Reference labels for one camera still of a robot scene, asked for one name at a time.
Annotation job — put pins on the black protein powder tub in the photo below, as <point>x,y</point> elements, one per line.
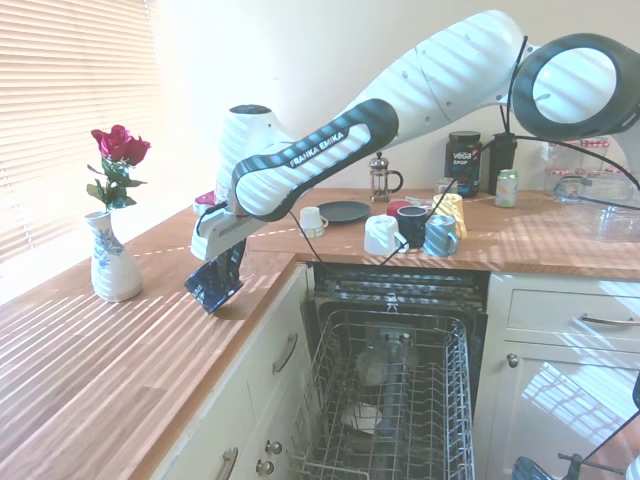
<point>462,165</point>

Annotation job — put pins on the clear drinking glass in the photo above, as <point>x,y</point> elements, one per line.
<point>444,186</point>

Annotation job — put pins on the yellow mug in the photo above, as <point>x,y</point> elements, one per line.
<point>454,210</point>

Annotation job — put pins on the white cabinets beside dishwasher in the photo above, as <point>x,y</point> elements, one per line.
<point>560,390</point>

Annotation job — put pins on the white blue patterned vase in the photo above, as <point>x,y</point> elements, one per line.
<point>112,270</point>

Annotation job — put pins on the white window-side cabinets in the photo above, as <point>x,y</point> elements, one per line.
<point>240,390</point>

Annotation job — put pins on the clear container with clip lid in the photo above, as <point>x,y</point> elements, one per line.
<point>590,187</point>

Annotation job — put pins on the red mug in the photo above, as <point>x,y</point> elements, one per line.
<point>395,206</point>

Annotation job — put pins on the glass French press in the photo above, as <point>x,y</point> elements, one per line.
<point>381,180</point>

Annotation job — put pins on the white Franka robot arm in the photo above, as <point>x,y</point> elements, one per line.
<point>450,75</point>

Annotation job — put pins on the red rose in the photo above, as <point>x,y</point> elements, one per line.
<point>117,145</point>

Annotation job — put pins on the silver cabinet knob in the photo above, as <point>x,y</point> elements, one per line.
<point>265,467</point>
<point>273,447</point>
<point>512,360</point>

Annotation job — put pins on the dark grey plate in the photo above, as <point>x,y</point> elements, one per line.
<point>342,211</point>

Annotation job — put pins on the glass jar red gingham lid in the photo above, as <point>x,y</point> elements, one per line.
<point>565,180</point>
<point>565,157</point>
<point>596,155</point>

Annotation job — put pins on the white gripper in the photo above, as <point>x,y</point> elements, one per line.
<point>220,237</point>

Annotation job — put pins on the white mug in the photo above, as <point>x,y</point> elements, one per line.
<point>379,235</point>

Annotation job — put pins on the grey mug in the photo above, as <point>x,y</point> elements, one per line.
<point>440,237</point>

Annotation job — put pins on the stainless steel dishwasher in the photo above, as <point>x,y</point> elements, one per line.
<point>480,350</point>

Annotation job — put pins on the small white cup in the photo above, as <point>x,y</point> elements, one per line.
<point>311,220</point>

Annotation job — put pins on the clear glass in dishwasher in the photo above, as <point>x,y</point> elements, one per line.
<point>370,367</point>

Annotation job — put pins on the white dish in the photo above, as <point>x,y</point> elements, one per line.
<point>361,417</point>

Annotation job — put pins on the white green drink can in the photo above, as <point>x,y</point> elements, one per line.
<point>506,190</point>

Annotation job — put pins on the wide beige window blind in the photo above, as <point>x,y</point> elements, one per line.
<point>75,125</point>

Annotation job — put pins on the black clamp stand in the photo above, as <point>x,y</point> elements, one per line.
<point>572,465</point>

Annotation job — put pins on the black shaker bottle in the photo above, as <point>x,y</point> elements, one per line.
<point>501,165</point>

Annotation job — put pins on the clear plastic container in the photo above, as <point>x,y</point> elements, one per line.
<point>620,222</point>

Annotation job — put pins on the navy mug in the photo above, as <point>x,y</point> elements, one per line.
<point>412,227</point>

